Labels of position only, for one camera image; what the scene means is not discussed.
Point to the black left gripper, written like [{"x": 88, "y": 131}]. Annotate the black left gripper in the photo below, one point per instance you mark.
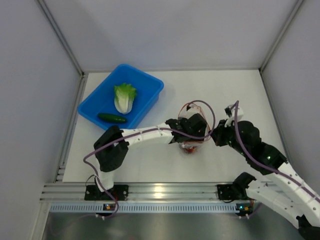
[{"x": 200, "y": 133}]

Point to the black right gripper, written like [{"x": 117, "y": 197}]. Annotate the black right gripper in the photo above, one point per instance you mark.
[{"x": 218, "y": 132}]

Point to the clear zip top bag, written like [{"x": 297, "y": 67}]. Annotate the clear zip top bag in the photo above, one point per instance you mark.
[{"x": 194, "y": 143}]

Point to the fake green lettuce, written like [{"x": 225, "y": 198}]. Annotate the fake green lettuce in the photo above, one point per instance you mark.
[{"x": 124, "y": 96}]

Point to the fake green cucumber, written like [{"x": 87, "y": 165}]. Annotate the fake green cucumber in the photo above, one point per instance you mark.
[{"x": 112, "y": 118}]

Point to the fake red bell pepper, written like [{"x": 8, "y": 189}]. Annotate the fake red bell pepper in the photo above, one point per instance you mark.
[{"x": 190, "y": 149}]

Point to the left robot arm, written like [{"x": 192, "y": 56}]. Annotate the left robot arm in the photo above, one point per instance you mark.
[{"x": 111, "y": 148}]

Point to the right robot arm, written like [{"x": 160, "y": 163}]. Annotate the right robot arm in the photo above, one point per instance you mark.
[{"x": 298, "y": 203}]

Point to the blue plastic bin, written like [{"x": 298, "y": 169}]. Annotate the blue plastic bin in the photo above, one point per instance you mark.
[{"x": 101, "y": 100}]

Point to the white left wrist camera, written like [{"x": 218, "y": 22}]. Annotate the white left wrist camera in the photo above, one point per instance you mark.
[{"x": 189, "y": 111}]

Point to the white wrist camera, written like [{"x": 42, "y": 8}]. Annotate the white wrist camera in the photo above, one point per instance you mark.
[
  {"x": 232, "y": 112},
  {"x": 189, "y": 111}
]

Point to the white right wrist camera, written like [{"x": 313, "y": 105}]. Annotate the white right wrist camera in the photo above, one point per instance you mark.
[{"x": 232, "y": 112}]

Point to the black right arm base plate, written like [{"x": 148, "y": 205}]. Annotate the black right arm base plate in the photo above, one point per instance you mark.
[{"x": 231, "y": 192}]

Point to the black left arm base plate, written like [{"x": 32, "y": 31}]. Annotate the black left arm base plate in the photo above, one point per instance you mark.
[{"x": 119, "y": 192}]

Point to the white cable duct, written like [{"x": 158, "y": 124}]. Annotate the white cable duct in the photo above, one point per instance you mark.
[{"x": 108, "y": 208}]

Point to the aluminium corner post right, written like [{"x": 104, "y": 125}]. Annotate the aluminium corner post right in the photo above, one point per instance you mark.
[{"x": 298, "y": 4}]

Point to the aluminium corner post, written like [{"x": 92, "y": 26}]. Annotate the aluminium corner post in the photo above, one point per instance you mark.
[
  {"x": 298, "y": 4},
  {"x": 59, "y": 34}
]

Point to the aluminium rail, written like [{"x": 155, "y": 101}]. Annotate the aluminium rail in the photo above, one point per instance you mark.
[{"x": 137, "y": 191}]

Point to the aluminium corner post left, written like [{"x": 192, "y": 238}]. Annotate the aluminium corner post left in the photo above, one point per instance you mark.
[{"x": 59, "y": 34}]

